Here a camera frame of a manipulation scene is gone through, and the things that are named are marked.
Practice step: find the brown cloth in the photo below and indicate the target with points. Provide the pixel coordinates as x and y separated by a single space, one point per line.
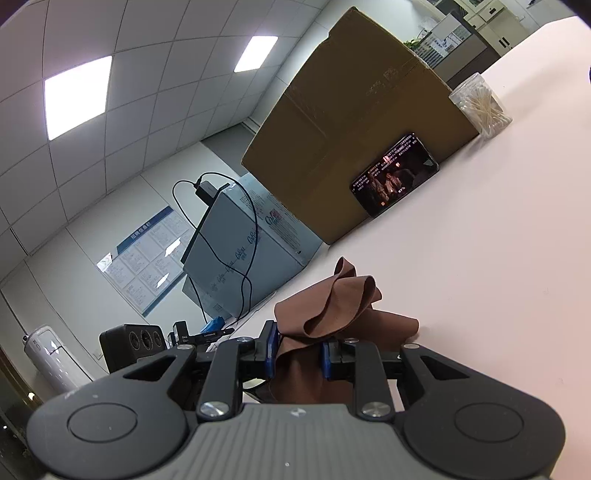
346 304

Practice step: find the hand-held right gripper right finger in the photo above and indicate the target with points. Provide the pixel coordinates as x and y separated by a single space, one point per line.
326 362

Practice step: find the white standing air conditioner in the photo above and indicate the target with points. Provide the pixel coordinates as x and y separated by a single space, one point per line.
51 360

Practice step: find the black power adapter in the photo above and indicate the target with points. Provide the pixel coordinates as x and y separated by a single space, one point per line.
210 190

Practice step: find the green potted plant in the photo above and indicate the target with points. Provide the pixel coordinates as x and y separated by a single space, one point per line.
414 40

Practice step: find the black box with round sockets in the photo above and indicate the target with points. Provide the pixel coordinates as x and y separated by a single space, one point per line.
134 344

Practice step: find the small blue object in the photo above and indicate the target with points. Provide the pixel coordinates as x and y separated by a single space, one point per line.
213 326

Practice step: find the brown cardboard box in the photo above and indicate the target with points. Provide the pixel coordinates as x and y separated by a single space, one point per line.
351 115

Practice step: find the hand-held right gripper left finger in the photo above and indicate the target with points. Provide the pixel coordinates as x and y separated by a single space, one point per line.
271 355

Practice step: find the blue-grey wrapped carton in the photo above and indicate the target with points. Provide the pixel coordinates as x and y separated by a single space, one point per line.
272 258

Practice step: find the beige filing cabinet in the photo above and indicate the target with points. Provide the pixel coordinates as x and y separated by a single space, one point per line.
503 27

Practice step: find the blue-framed wall poster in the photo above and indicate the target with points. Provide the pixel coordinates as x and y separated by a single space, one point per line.
143 263

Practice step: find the clear cotton swab jar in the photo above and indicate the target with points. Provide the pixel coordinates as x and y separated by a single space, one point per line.
482 104

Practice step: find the black smartphone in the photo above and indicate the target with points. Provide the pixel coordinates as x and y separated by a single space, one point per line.
395 175

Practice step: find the square ceiling light panel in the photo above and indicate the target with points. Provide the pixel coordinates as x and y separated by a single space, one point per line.
76 94
256 53

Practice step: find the small black device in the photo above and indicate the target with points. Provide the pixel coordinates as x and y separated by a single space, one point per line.
198 339

